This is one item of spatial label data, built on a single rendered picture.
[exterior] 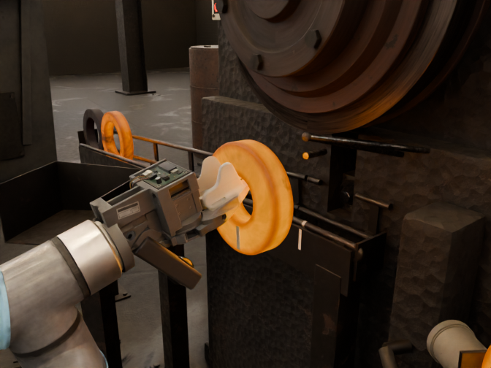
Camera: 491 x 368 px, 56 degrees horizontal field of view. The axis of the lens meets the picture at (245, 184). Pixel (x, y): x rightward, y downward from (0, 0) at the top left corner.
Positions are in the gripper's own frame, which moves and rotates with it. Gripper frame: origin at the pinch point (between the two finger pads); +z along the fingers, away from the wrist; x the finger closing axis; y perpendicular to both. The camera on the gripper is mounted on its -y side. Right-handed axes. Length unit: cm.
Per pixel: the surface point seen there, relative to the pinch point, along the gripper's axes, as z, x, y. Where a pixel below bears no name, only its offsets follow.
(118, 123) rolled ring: 17, 90, -14
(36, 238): -22, 56, -21
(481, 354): 4.4, -30.7, -13.9
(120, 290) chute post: 2, 115, -88
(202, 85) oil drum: 148, 257, -68
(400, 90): 20.6, -10.5, 7.2
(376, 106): 19.9, -7.0, 4.7
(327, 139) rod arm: 12.8, -3.8, 1.9
